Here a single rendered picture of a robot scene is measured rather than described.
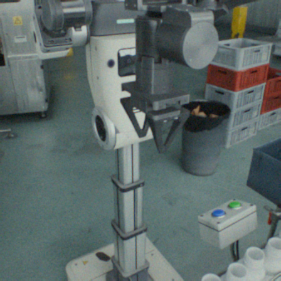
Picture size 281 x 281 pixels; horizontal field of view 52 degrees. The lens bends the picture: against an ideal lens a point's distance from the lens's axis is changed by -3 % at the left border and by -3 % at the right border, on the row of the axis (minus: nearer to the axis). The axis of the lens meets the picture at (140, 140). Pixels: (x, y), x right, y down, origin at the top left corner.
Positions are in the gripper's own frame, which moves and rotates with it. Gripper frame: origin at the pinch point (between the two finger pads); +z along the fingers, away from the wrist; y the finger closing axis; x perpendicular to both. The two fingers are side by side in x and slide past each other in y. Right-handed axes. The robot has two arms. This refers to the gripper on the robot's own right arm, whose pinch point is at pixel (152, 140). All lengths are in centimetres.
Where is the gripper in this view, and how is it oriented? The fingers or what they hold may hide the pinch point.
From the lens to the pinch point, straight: 50.2
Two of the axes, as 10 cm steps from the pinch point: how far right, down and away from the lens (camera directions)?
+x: 8.5, -2.4, 4.6
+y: 5.2, 4.0, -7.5
